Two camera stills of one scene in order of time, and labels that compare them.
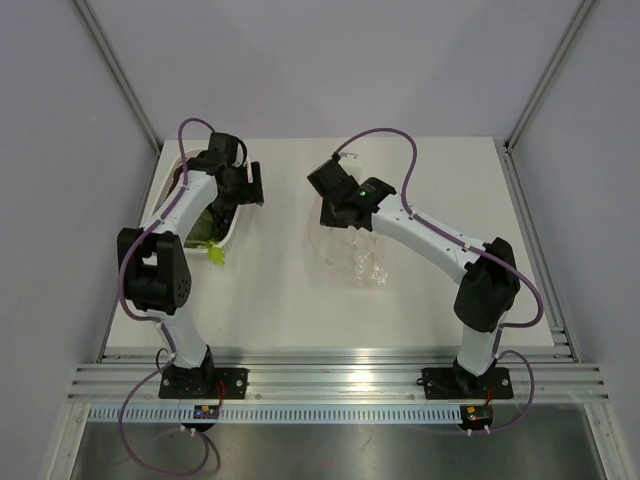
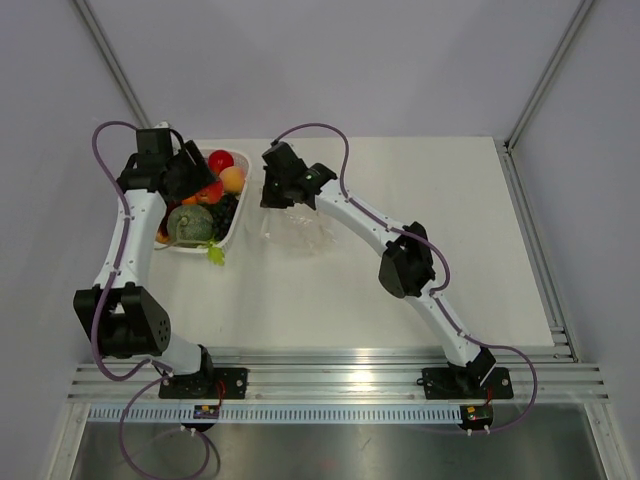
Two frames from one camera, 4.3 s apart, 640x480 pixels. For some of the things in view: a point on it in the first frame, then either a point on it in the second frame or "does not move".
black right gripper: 328,218 -> 268,200
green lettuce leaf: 216,255 does not move
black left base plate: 180,382 does not move
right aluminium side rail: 542,273 does not move
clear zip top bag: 351,252 -> 297,232
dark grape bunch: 222,212 does not move
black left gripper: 250,192 -> 201,174
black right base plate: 462,384 does not move
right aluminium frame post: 545,81 does not move
